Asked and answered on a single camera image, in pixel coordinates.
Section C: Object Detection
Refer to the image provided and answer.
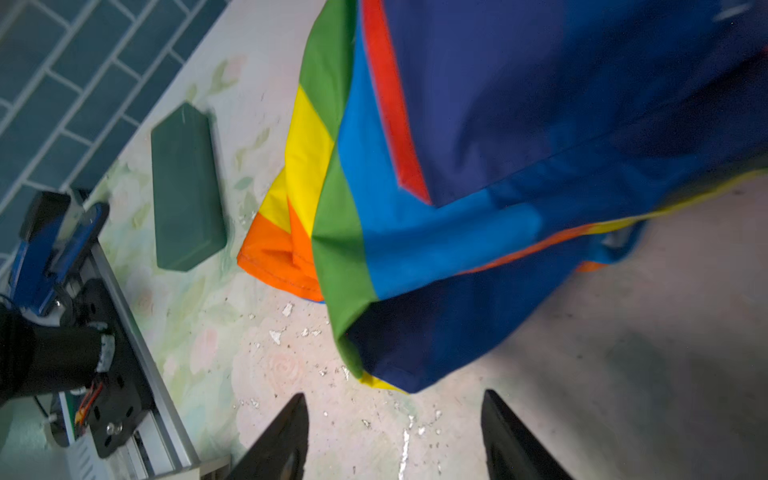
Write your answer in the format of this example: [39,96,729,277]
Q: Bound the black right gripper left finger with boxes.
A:
[226,393,309,480]

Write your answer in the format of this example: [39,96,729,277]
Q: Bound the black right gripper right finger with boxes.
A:
[481,389,573,480]

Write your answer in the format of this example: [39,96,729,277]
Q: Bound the rainbow striped shorts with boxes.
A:
[237,1,767,393]

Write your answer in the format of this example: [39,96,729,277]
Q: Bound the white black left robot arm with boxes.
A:
[1,306,116,404]

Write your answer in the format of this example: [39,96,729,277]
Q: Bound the dark green rectangular block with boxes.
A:
[151,102,227,272]

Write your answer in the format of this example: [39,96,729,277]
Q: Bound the blue handheld tool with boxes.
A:
[9,191,110,317]

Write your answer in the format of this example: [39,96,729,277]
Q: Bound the aluminium front rail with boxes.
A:
[55,239,231,479]

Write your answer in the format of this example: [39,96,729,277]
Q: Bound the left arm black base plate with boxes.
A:
[73,279,155,459]

